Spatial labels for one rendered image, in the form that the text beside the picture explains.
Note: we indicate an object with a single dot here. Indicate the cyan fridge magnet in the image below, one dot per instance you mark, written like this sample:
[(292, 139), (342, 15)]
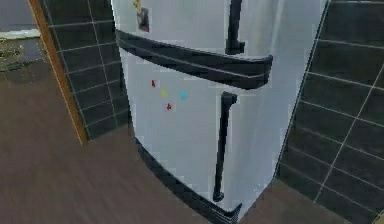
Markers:
[(183, 94)]

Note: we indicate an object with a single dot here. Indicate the red fridge magnet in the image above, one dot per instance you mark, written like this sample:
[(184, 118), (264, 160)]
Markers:
[(169, 106), (153, 83)]

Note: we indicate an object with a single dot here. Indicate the white fridge with black bands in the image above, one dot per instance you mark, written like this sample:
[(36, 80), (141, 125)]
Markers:
[(186, 140)]

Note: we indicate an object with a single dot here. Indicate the yellow fridge magnet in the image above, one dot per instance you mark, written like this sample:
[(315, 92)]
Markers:
[(163, 93)]

